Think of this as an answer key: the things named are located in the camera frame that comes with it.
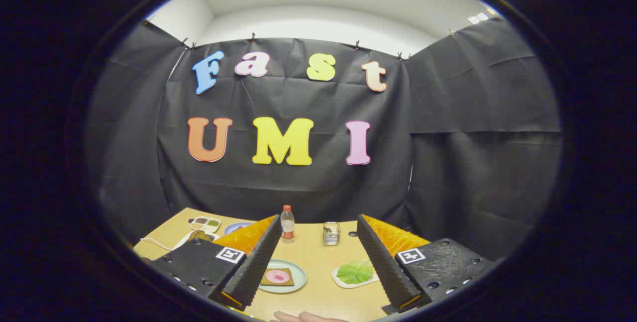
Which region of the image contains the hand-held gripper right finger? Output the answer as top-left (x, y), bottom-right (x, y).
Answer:
top-left (356, 214), bottom-right (501, 315)

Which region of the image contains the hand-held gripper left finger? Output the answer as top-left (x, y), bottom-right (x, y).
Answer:
top-left (142, 214), bottom-right (282, 312)

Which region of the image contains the green lettuce leaf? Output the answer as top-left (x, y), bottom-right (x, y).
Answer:
top-left (336, 259), bottom-right (375, 285)

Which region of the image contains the brown bread slice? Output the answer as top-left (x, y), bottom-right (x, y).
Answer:
top-left (260, 268), bottom-right (295, 287)

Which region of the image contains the blue round plate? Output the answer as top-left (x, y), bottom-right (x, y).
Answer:
top-left (224, 221), bottom-right (254, 235)

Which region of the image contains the clear plastic water bottle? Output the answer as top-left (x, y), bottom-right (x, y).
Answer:
top-left (280, 205), bottom-right (296, 244)

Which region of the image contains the pale green round plate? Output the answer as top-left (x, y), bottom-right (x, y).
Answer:
top-left (258, 259), bottom-right (307, 294)

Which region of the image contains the small white dish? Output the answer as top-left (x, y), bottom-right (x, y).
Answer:
top-left (331, 260), bottom-right (380, 289)

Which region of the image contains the white seasoning tray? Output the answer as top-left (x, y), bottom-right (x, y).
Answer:
top-left (189, 216), bottom-right (222, 233)

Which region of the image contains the white toaster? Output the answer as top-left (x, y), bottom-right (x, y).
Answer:
top-left (172, 230), bottom-right (220, 253)

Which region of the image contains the black backdrop cloth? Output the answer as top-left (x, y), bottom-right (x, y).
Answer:
top-left (85, 16), bottom-right (563, 263)

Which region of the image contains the metal wire cutlery holder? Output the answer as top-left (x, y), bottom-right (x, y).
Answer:
top-left (322, 221), bottom-right (342, 247)

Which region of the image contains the white power cable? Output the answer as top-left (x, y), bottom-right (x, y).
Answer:
top-left (141, 236), bottom-right (180, 251)

